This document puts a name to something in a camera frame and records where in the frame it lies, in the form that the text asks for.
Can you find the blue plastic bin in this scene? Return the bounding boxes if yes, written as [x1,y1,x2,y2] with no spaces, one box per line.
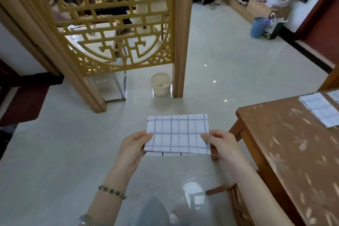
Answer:
[250,16,268,39]

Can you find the low wooden bench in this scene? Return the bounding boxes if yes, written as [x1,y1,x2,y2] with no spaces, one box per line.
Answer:
[220,0,291,24]

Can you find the cream waste bin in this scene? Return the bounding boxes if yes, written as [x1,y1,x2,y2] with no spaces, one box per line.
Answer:
[150,72,173,99]

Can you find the pale green jade bangle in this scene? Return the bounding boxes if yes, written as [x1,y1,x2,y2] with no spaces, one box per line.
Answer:
[78,214,92,226]

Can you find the checked placemat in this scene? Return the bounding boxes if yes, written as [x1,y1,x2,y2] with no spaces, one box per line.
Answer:
[298,92,339,128]

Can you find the chrome metal frame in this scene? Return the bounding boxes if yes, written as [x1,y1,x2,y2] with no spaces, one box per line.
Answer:
[89,71,127,103]

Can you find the dark green paper bag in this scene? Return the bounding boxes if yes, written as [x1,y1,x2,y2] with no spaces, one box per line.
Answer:
[264,12,289,40]

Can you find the person's right forearm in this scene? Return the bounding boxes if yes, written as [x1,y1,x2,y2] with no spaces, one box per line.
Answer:
[229,158,293,226]

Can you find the person's right white shoe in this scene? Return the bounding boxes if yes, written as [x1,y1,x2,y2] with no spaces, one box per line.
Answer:
[169,210,181,224]

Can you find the person's right hand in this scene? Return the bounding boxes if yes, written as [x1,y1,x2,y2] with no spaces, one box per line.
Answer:
[200,130,247,175]

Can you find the wooden dining table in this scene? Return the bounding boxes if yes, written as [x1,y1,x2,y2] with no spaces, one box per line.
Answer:
[228,88,339,226]

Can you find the dark red wooden door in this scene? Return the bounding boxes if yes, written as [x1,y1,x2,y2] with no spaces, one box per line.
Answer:
[295,0,339,66]

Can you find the person's left forearm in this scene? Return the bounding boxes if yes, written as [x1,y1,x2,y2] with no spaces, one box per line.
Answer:
[84,170,132,226]

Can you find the person's grey trousers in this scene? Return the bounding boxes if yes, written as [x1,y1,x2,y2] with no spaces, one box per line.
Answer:
[130,196,194,226]

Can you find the white chair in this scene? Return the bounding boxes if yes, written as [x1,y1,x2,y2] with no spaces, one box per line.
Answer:
[131,0,170,42]

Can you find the person's left hand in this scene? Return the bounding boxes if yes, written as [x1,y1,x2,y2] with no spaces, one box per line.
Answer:
[111,131,154,179]

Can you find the dark red door mat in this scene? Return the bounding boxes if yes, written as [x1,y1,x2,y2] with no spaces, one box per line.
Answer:
[0,83,50,128]

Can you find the gold lattice wooden partition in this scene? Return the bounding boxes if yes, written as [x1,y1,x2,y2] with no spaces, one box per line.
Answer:
[0,0,195,114]

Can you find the beaded bracelet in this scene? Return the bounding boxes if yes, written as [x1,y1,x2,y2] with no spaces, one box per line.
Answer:
[98,185,127,200]

